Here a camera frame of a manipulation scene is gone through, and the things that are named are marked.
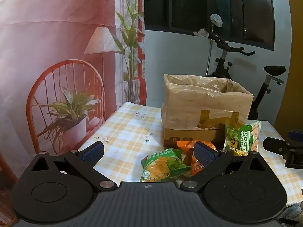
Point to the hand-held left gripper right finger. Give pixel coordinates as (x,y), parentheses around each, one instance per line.
(203,154)

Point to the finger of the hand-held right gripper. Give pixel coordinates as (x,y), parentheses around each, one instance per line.
(296,135)
(274,144)

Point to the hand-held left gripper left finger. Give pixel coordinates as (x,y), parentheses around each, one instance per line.
(94,151)

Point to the orange snack packet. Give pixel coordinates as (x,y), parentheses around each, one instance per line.
(187,147)

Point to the green rice cracker packet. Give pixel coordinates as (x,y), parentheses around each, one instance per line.
(246,137)

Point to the green chip packet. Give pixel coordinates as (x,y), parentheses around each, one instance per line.
(163,165)

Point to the plastic-lined cardboard box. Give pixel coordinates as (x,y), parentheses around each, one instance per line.
(189,106)

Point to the checkered floral tablecloth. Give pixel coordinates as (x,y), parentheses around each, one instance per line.
(127,127)

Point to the black exercise bike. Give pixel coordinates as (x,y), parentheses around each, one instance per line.
(224,63)

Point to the crumpled white tissue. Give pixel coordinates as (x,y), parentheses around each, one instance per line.
(201,33)

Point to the dark window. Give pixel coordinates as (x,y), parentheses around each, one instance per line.
(189,7)

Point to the printed wall backdrop cloth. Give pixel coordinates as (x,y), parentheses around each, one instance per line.
(59,40)

